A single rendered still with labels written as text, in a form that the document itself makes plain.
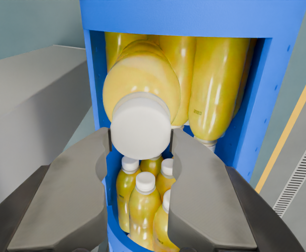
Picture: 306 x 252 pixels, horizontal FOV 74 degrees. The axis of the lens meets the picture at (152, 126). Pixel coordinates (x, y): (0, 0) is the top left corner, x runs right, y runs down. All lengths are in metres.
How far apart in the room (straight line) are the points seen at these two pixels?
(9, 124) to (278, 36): 0.52
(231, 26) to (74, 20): 1.34
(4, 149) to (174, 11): 0.47
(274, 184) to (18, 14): 2.44
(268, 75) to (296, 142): 1.88
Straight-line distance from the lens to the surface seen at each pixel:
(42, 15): 1.55
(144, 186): 0.40
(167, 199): 0.38
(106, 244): 1.62
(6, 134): 0.55
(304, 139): 2.14
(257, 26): 0.21
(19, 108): 0.58
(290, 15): 0.25
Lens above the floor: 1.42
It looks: 62 degrees down
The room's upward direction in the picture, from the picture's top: 176 degrees clockwise
